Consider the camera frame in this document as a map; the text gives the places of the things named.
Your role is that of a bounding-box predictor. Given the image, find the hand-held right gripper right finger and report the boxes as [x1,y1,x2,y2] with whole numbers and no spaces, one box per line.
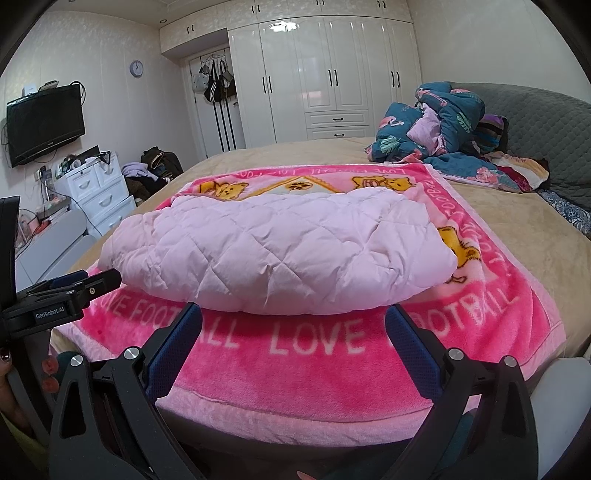
[385,304,539,480]

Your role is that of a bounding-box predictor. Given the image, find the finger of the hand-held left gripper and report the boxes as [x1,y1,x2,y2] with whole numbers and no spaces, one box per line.
[21,271,89,293]
[69,270,123,306]

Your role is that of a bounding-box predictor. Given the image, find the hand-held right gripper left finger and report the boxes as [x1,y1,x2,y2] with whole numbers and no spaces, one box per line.
[48,302,204,480]

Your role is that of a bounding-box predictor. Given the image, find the pink quilted jacket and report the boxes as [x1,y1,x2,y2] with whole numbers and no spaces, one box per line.
[98,187,459,315]

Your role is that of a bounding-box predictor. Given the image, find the purple clothes pile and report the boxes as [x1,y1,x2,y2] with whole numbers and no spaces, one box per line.
[121,161,158,182]

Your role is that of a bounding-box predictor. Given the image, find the person's left hand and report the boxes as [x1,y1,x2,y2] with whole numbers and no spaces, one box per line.
[0,348,62,432]

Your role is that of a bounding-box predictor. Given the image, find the white drawer cabinet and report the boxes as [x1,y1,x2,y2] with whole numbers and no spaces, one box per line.
[54,154,137,238]

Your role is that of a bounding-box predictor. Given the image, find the pink printed blanket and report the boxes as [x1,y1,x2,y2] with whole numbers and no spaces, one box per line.
[60,161,568,437]

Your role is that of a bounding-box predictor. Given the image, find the dark brown bag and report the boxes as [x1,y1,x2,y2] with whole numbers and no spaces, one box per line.
[141,147,184,178]

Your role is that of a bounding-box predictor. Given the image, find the bed with tan bedspread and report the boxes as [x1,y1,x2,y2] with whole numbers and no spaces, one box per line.
[48,136,591,370]

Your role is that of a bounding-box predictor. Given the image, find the white door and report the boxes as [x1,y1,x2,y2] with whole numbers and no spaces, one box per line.
[185,44,245,160]

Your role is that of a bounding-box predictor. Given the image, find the red and yellow cloth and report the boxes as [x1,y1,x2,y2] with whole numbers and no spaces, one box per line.
[480,152,550,192]

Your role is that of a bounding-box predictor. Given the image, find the blue floral quilt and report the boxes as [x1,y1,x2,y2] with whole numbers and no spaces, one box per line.
[365,82,522,192]

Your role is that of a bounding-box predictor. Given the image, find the hanging bags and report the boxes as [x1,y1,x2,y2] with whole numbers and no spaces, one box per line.
[191,60,237,102]

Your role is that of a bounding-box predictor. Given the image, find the purple striped cloth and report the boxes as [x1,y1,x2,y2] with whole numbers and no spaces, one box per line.
[475,115,509,153]

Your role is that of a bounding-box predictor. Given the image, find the grey quilted headboard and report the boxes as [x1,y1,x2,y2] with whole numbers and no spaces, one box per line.
[450,82,591,204]

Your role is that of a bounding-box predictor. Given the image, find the white wardrobe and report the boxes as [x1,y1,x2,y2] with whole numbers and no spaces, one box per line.
[159,0,423,151]

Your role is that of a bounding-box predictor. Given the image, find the black wall television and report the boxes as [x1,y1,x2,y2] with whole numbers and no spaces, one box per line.
[6,83,86,168]

